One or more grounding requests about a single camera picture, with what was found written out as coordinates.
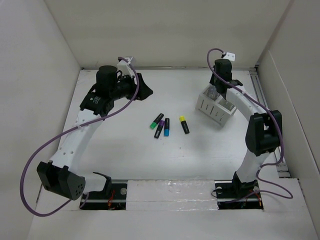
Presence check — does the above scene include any silver bolt head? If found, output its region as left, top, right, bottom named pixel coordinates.
left=120, top=188, right=127, bottom=195

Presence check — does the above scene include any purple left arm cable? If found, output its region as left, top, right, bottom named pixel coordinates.
left=19, top=57, right=140, bottom=217

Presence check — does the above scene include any blue cap highlighter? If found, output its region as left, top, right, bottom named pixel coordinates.
left=164, top=118, right=170, bottom=137

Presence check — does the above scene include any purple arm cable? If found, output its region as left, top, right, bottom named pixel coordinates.
left=206, top=48, right=295, bottom=205
left=19, top=57, right=140, bottom=217

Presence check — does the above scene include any blue cap small bottle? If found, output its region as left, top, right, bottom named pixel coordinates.
left=207, top=86, right=217, bottom=100

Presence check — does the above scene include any white desk organizer box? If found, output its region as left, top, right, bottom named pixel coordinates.
left=195, top=84, right=237, bottom=127

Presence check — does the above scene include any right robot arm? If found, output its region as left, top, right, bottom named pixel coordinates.
left=210, top=58, right=282, bottom=199

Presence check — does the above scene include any aluminium rail right side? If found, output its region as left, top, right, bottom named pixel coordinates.
left=249, top=67, right=291, bottom=179

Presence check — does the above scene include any green cap highlighter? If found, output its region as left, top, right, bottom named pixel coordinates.
left=149, top=113, right=164, bottom=130

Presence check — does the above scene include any purple cap highlighter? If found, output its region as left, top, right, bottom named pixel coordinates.
left=154, top=120, right=165, bottom=139

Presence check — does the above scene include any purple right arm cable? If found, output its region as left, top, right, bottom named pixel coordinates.
left=206, top=48, right=295, bottom=205

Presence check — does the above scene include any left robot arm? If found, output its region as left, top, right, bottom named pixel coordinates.
left=36, top=65, right=153, bottom=201

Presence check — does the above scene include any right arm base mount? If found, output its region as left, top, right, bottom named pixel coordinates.
left=211, top=173, right=264, bottom=210

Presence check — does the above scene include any red wire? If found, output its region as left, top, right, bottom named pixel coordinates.
left=106, top=189, right=116, bottom=210

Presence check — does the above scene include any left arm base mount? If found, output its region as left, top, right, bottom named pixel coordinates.
left=79, top=172, right=128, bottom=211

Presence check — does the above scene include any yellow cap highlighter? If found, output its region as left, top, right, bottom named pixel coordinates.
left=179, top=115, right=190, bottom=134

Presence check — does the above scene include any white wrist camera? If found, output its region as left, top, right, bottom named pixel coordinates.
left=221, top=52, right=236, bottom=62
left=116, top=56, right=136, bottom=77

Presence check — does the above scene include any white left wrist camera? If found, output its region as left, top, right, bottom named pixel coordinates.
left=116, top=56, right=136, bottom=77

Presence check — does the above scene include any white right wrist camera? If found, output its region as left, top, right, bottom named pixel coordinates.
left=221, top=52, right=236, bottom=62

